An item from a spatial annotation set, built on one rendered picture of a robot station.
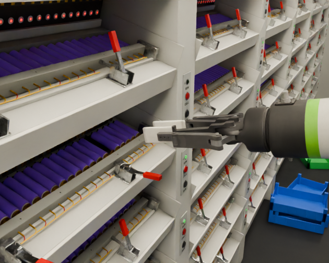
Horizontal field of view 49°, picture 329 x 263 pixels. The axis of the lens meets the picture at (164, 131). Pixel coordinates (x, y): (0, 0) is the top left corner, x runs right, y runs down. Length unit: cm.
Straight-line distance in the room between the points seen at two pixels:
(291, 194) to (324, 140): 184
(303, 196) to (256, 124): 182
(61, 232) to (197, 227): 70
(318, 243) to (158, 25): 168
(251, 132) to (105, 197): 28
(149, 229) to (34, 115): 48
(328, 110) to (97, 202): 40
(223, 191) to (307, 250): 84
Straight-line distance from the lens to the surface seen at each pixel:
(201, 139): 60
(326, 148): 57
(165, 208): 95
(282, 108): 58
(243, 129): 60
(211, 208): 132
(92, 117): 57
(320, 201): 240
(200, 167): 114
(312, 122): 56
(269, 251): 207
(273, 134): 57
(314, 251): 215
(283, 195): 240
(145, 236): 88
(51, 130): 50
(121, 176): 71
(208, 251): 144
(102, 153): 74
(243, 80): 146
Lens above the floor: 129
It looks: 22 degrees down
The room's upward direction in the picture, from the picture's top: straight up
